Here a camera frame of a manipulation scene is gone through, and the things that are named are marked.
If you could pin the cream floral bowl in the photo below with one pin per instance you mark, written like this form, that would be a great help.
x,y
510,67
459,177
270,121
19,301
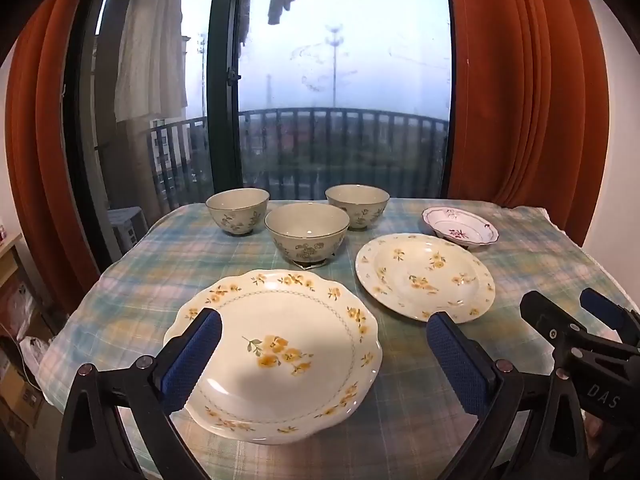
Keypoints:
x,y
357,215
305,245
235,220

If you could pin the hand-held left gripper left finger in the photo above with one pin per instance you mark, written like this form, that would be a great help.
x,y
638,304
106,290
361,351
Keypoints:
x,y
192,360

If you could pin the street lamp pole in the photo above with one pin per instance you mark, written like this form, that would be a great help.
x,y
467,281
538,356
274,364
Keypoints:
x,y
334,70

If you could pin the white hanging garment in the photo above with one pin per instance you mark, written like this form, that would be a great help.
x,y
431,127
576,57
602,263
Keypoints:
x,y
147,50

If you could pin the orange curtain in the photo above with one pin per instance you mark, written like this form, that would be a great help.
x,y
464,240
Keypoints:
x,y
525,85
40,135

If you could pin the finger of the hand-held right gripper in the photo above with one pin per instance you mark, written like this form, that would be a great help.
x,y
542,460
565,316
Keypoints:
x,y
545,320
600,307

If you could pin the plaid tablecloth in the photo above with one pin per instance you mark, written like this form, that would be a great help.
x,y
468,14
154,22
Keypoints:
x,y
150,260

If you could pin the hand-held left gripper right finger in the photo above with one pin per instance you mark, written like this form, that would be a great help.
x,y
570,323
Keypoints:
x,y
460,365

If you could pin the white dish with red flowers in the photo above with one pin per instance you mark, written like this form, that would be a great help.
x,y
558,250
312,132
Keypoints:
x,y
457,222

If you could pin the dark green window frame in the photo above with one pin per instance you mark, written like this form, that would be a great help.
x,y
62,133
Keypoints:
x,y
222,85

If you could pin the cardboard box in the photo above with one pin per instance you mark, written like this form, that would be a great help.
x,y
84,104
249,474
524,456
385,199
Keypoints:
x,y
17,395

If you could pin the black balcony railing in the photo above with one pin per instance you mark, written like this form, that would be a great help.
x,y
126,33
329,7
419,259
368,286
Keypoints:
x,y
300,111

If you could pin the round yellow flower plate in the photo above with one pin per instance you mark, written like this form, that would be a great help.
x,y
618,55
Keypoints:
x,y
425,270

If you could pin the white plastic bag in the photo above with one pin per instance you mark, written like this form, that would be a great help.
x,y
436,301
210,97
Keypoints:
x,y
35,355

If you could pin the wooden shelf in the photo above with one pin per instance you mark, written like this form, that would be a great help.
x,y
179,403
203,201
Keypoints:
x,y
10,260

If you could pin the grey plastic crate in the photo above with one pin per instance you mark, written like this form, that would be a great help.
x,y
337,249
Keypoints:
x,y
127,225

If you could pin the scalloped yellow flower plate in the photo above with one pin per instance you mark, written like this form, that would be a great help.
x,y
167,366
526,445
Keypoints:
x,y
280,310

